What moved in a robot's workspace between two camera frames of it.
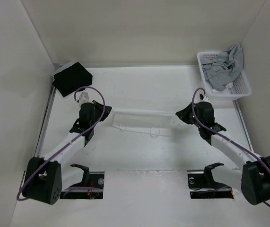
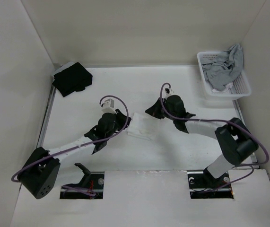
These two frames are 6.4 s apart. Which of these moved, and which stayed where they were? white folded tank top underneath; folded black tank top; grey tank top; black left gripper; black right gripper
Moved: black left gripper; black right gripper
Stayed: white folded tank top underneath; grey tank top; folded black tank top
